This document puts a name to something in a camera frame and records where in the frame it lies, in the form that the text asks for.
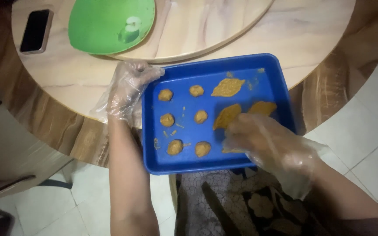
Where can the person's right hand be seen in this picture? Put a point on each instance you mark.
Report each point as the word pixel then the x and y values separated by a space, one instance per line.
pixel 271 144

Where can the person's left hand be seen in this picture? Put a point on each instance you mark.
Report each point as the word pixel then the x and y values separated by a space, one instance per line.
pixel 125 95

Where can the person's right fingers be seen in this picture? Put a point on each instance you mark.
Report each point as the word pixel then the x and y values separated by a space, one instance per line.
pixel 240 132

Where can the orange dough piece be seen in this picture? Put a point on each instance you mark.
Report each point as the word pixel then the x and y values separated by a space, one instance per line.
pixel 225 116
pixel 228 87
pixel 231 151
pixel 263 108

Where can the blue plastic tray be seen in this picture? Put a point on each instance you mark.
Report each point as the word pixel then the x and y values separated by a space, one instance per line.
pixel 189 137

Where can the group of orange dough balls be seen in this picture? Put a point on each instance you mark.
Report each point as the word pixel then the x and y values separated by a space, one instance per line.
pixel 200 116

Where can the person's patterned dark clothing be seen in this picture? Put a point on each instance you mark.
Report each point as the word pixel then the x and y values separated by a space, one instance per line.
pixel 241 206

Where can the round marble-look turntable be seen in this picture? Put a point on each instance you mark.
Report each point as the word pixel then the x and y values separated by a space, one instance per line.
pixel 202 29

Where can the green round plate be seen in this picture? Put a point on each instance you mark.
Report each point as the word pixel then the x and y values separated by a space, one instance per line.
pixel 107 26

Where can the black smartphone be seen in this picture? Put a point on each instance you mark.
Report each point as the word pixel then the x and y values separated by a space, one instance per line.
pixel 35 31

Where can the beige chair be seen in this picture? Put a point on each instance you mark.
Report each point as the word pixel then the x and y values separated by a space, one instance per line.
pixel 8 150

